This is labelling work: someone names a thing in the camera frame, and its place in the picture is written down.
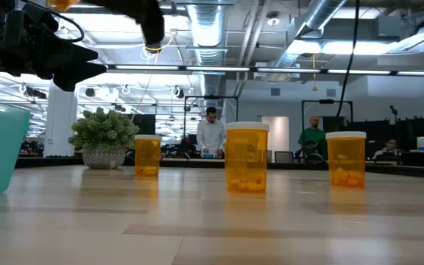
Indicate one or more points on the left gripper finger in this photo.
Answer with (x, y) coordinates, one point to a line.
(76, 75)
(50, 53)

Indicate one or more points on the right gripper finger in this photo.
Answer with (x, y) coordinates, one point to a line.
(149, 18)

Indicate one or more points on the amber pill bottle white cap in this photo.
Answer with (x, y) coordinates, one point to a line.
(147, 154)
(346, 158)
(62, 3)
(247, 158)

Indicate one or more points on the white building column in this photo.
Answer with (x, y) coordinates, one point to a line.
(61, 121)

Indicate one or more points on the green potted plant patterned pot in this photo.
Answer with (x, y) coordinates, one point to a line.
(103, 136)

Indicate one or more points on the long linear ceiling light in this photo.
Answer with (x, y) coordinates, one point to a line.
(215, 68)

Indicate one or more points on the white ceiling dome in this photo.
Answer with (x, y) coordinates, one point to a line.
(272, 20)

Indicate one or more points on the person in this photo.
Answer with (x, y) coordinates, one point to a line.
(211, 136)
(312, 138)
(389, 145)

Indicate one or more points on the black partition panels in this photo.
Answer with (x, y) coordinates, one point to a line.
(414, 129)

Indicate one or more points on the white wipes canister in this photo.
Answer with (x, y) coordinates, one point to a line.
(422, 144)

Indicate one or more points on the silver ventilation duct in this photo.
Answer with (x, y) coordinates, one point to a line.
(318, 14)
(208, 29)

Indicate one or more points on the black aluminium table frame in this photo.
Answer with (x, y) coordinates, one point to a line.
(50, 162)

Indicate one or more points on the black rectangular stand frame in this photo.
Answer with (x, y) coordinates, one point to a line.
(212, 97)
(326, 101)

